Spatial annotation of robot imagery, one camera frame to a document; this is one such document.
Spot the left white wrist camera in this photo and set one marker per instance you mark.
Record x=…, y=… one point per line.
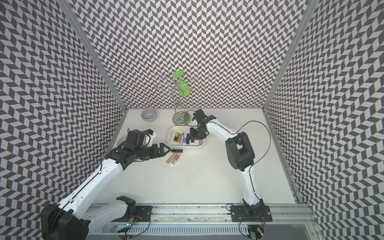
x=149, y=136

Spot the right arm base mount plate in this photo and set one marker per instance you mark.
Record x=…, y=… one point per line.
x=239, y=214

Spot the gold and black square lipstick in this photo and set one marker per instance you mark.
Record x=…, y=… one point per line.
x=176, y=137

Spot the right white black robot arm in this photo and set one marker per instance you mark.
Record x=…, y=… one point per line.
x=240, y=155

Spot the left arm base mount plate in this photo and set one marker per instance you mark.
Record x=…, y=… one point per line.
x=139, y=214

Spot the aluminium front rail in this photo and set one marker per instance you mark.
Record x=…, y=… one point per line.
x=220, y=214

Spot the green patterned glass plate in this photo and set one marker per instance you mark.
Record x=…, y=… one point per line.
x=122, y=141

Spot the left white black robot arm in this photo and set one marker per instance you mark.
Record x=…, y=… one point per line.
x=70, y=219

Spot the white plastic storage box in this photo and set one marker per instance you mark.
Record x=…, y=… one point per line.
x=182, y=129

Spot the pink and silver lipstick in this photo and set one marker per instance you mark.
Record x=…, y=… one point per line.
x=175, y=160

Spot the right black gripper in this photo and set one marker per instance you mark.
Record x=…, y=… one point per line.
x=192, y=133

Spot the chrome stand with green leaves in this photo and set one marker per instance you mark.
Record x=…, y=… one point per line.
x=180, y=88

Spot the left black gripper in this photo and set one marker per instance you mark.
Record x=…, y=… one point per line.
x=155, y=152

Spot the slim black lipstick tube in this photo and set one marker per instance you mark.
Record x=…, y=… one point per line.
x=176, y=150

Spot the black lipstick with gold band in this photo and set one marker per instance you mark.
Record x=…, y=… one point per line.
x=188, y=139

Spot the clear pink lip gloss tube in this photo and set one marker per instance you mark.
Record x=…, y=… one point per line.
x=182, y=138

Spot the small lilac bowl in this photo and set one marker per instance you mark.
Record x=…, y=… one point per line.
x=149, y=115

